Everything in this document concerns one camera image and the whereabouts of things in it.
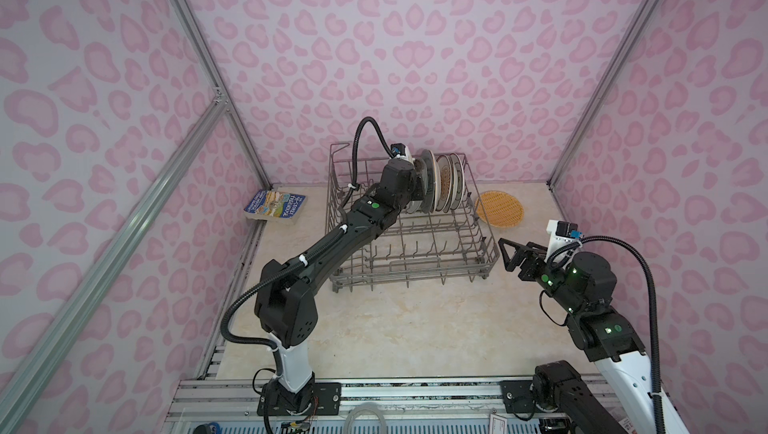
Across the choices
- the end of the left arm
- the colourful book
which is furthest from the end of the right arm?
the colourful book

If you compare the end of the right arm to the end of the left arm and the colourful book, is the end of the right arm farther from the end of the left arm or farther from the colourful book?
the colourful book

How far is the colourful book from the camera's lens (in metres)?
1.09
